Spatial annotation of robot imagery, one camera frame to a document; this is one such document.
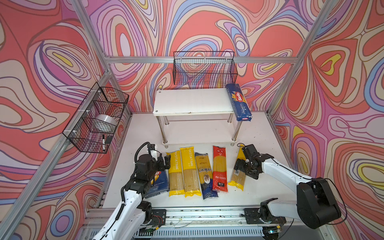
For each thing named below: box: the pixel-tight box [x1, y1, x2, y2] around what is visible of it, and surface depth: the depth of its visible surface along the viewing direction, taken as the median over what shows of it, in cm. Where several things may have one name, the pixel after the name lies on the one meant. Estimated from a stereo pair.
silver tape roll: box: [95, 114, 118, 126], surface depth 75 cm
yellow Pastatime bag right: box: [180, 146, 202, 198], surface depth 88 cm
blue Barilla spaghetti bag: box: [226, 83, 253, 122], surface depth 73 cm
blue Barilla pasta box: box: [144, 169, 170, 199], surface depth 80 cm
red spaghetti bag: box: [212, 145, 228, 192], surface depth 89 cm
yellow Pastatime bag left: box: [166, 150, 185, 197], surface depth 87 cm
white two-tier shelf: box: [153, 88, 243, 148], surface depth 86 cm
